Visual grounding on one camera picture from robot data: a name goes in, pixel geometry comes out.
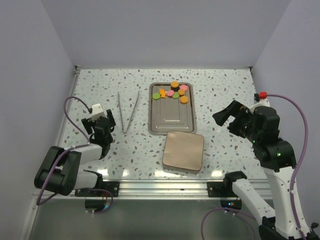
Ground orange round cookie top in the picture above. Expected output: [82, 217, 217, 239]
[170, 81, 179, 89]

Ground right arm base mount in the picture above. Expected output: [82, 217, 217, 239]
[206, 181, 237, 198]

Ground green round cookie middle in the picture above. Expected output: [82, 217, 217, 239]
[172, 92, 181, 99]

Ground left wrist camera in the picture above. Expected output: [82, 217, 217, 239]
[91, 103, 105, 121]

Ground orange fish cookie top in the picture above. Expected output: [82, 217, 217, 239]
[159, 89, 167, 99]

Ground green round cookie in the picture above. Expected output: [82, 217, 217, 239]
[152, 92, 161, 100]
[172, 92, 181, 99]

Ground aluminium front rail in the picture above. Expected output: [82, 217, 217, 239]
[32, 178, 296, 201]

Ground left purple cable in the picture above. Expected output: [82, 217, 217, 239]
[36, 96, 92, 206]

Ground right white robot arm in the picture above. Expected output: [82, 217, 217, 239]
[212, 100, 319, 240]

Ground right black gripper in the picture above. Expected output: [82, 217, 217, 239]
[213, 99, 261, 143]

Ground pink round cookie right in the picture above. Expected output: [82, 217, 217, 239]
[180, 84, 188, 91]

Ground green round cookie left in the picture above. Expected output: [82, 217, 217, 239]
[152, 92, 161, 100]

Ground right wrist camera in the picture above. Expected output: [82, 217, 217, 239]
[249, 91, 271, 113]

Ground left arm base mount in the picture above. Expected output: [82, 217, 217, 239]
[74, 181, 120, 197]

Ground steel serving tongs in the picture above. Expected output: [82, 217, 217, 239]
[117, 90, 140, 134]

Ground steel baking tray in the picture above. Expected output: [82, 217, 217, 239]
[148, 82, 197, 135]

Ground gold tin lid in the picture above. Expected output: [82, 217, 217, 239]
[162, 130, 205, 166]

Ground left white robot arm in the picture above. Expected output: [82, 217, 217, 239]
[34, 109, 116, 197]

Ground gold square cookie tin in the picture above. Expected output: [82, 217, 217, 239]
[162, 161, 203, 174]

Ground pink round cookie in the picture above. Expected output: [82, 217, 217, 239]
[166, 90, 175, 97]
[180, 84, 188, 91]

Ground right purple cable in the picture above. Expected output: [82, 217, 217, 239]
[201, 93, 309, 240]

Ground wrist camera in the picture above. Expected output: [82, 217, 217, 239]
[249, 91, 271, 113]
[91, 103, 105, 121]

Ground black round cookie top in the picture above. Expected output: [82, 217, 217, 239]
[171, 86, 180, 92]

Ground pink round cookie middle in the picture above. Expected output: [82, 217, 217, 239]
[166, 90, 175, 97]

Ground purple cable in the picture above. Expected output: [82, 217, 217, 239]
[36, 96, 92, 206]
[201, 93, 309, 240]

